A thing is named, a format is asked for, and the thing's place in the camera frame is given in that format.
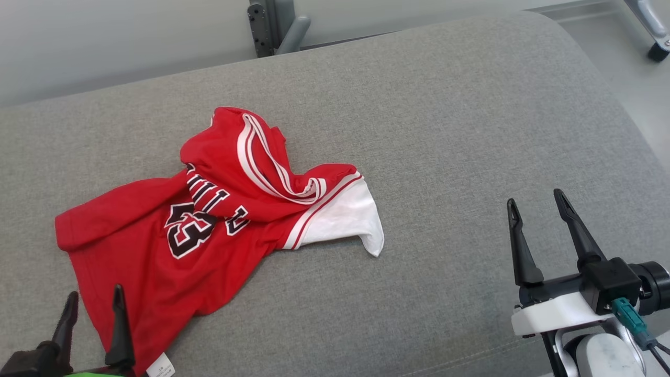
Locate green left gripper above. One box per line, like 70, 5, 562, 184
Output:
50, 284, 138, 377

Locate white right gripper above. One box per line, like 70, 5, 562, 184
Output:
507, 188, 616, 338

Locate red basketball jersey white sleeves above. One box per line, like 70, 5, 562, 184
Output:
54, 106, 385, 377

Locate grey fabric sofa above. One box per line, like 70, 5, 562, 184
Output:
0, 12, 670, 377

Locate grey leg with black caster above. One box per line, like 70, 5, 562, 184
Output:
623, 0, 670, 62

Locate right black cable teal plug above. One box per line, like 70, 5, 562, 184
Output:
611, 297, 670, 377

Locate dark grey bracket plate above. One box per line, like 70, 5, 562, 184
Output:
248, 3, 274, 58

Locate grey vertical metal post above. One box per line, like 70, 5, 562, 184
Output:
262, 0, 295, 53

